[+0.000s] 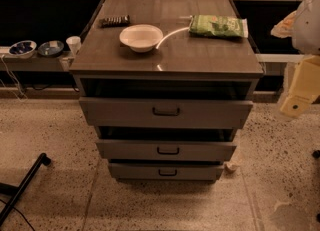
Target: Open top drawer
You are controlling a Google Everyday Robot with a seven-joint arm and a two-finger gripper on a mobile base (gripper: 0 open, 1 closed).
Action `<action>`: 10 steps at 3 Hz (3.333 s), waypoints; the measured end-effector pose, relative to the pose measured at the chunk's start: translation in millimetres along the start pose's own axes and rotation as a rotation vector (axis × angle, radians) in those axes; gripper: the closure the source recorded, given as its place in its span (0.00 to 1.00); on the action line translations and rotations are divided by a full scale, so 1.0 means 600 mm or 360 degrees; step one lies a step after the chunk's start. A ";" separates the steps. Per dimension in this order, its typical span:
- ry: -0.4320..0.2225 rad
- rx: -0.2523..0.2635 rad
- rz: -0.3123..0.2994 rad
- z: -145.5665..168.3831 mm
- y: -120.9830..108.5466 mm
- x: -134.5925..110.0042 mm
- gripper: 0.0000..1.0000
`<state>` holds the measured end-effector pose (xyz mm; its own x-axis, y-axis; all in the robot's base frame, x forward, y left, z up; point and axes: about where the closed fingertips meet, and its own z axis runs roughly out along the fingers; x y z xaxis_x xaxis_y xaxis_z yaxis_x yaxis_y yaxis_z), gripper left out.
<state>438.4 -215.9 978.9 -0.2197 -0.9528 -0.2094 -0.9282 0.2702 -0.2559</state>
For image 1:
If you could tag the green chip bag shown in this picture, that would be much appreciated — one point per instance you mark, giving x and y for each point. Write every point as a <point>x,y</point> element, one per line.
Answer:
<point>218,26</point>

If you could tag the grey middle drawer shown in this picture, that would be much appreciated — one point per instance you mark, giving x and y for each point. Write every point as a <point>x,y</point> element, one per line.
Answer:
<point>166,150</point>

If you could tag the black chair leg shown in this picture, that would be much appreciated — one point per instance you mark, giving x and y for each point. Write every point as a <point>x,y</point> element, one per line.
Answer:
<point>15,192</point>

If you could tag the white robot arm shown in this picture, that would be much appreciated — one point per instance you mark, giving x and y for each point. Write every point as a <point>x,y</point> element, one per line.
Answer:
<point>306,28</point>

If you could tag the white bowl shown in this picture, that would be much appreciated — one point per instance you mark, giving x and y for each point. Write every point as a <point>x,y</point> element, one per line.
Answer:
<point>141,38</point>

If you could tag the grey top drawer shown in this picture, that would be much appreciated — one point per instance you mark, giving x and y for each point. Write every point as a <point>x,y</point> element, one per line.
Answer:
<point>165,113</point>

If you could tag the crumpled paper scrap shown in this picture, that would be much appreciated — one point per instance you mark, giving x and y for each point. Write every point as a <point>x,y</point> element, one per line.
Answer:
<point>230,167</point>

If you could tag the dark snack bar pack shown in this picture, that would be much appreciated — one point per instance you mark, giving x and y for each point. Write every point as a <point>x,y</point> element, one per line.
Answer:
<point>118,21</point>

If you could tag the white paper cup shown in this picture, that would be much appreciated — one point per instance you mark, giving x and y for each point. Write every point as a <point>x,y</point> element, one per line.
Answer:
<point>74,44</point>

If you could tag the blue patterned bowl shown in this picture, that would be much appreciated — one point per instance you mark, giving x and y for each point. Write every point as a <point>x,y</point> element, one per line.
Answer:
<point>51,48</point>
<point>23,49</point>

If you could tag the blue patterned bowl right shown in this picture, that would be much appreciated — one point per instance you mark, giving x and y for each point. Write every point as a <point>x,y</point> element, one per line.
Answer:
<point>51,48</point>

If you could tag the low grey side shelf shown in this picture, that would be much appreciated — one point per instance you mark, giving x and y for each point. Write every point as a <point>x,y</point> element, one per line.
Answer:
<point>36,63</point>

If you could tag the blue patterned bowl left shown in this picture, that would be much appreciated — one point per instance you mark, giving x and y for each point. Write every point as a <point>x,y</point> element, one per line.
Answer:
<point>23,49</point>

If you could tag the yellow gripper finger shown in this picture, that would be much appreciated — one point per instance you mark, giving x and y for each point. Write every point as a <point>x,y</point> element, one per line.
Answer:
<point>303,88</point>

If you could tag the grey drawer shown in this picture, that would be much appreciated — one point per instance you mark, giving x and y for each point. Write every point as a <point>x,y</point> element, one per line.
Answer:
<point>165,113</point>
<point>166,150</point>
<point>165,171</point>

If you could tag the grey bottom drawer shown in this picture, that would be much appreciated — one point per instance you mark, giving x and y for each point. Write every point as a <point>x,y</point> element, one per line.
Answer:
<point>165,171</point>

